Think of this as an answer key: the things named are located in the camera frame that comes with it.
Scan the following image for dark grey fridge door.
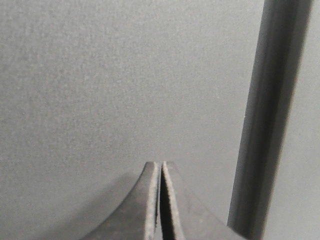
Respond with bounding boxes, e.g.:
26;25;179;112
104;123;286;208
0;0;320;240

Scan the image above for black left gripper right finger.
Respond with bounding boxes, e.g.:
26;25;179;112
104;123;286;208
159;161;244;240

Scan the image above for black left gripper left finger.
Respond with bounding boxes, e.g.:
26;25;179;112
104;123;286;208
83;161;159;240

